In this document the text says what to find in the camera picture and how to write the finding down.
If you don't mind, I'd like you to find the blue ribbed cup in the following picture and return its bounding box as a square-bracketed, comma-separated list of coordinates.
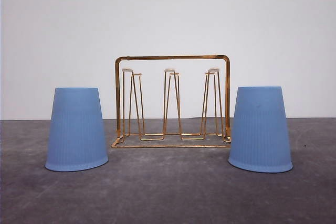
[45, 87, 109, 172]
[228, 86, 293, 173]

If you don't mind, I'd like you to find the gold wire cup rack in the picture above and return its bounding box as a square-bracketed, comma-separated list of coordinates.
[111, 55, 231, 148]

